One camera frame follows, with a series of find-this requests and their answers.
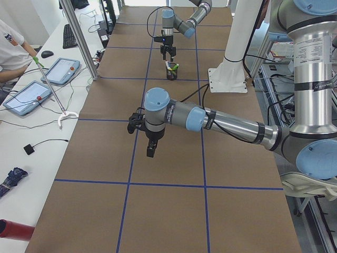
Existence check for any teach pendant tablet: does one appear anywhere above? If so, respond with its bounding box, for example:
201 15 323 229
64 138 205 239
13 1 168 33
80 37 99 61
3 81 52 116
45 57 80 86

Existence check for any small black square device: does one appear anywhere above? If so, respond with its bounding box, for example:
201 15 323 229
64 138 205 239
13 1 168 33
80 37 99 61
23 144 35 155

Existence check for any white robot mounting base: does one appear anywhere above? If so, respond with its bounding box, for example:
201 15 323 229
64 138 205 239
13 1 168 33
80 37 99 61
209 0 263 93

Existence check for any black keyboard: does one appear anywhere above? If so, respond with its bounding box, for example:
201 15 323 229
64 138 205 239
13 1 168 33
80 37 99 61
63 24 77 49

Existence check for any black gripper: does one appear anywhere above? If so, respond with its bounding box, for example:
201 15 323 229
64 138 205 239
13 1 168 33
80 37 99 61
160 35 176 61
145 129 165 158

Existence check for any red cylinder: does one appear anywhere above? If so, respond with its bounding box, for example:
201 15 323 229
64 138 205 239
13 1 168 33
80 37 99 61
1 219 35 241

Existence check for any yellow highlighter pen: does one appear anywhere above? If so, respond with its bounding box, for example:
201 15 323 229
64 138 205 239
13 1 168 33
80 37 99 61
165 61 172 71

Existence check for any seated person white shirt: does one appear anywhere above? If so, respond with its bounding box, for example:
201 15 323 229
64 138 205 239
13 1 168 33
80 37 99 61
1 20 37 84

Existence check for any reacher grabber stick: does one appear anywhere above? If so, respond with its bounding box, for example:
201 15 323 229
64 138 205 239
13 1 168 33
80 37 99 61
33 56 78 130

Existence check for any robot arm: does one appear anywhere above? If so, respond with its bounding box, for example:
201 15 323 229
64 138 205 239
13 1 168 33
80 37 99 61
154 1 212 62
141 1 336 180

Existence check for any aluminium frame post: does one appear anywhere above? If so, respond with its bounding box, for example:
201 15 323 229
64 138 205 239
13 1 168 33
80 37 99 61
59 0 98 81

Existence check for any black mesh pen cup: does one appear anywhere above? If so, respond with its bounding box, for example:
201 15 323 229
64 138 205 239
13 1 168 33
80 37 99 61
166 62 179 81

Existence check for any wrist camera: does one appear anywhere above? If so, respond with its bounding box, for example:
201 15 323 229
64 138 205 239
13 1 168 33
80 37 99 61
154 36 165 43
127 112 146 134

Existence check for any black computer mouse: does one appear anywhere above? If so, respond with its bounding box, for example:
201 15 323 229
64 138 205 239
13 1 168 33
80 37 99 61
41 50 54 59

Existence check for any near teach pendant tablet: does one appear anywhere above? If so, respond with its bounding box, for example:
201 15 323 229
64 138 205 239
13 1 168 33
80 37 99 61
3 81 52 116

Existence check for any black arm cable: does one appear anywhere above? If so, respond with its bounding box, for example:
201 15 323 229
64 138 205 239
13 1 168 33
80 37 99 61
146 6 169 40

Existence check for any far teach pendant tablet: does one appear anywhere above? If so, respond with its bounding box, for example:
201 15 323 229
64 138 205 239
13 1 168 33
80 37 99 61
45 57 80 86

